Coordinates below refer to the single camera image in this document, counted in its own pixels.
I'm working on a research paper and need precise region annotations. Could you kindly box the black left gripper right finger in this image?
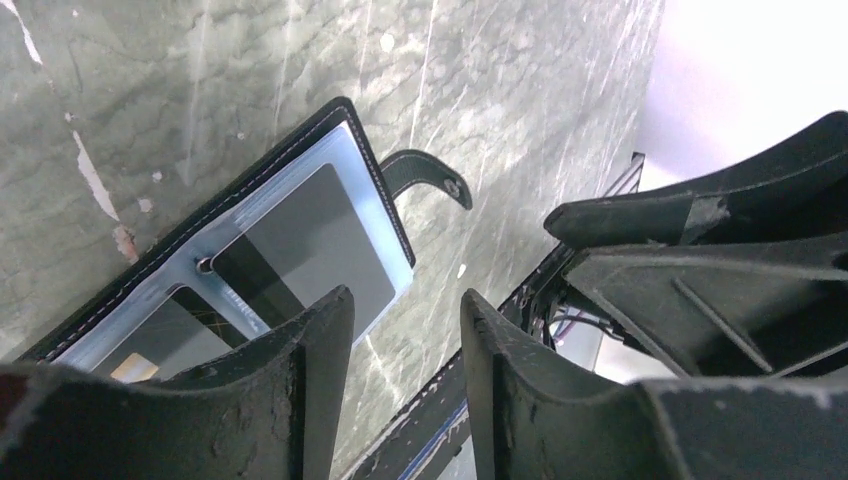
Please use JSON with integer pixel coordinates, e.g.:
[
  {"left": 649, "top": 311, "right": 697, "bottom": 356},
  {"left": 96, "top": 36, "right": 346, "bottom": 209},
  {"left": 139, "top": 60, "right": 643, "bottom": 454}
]
[{"left": 460, "top": 290, "right": 847, "bottom": 479}]

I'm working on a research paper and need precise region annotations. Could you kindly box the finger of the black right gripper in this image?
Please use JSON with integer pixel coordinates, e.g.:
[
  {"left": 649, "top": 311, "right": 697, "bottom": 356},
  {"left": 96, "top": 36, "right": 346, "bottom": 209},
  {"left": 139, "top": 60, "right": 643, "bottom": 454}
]
[
  {"left": 565, "top": 233, "right": 847, "bottom": 377},
  {"left": 544, "top": 111, "right": 847, "bottom": 249}
]

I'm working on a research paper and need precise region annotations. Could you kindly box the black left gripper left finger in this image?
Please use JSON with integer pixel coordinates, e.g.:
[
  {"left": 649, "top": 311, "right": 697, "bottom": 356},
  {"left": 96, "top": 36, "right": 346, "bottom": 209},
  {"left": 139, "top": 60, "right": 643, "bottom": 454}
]
[{"left": 1, "top": 286, "right": 355, "bottom": 479}]

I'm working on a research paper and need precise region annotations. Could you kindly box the grey card magnetic stripe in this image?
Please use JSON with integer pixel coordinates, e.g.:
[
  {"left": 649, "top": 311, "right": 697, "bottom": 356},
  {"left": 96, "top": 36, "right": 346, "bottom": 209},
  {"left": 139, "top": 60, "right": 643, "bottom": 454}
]
[{"left": 212, "top": 165, "right": 396, "bottom": 335}]

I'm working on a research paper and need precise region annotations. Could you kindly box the black leather card holder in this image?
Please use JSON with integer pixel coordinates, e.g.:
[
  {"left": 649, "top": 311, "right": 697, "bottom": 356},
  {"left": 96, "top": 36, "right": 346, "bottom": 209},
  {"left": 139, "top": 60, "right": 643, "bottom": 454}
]
[{"left": 23, "top": 96, "right": 473, "bottom": 373}]

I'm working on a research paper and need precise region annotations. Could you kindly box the black VIP card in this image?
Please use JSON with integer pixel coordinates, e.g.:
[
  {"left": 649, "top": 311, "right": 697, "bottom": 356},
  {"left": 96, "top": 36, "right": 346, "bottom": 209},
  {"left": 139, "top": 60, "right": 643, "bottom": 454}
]
[{"left": 94, "top": 287, "right": 247, "bottom": 383}]

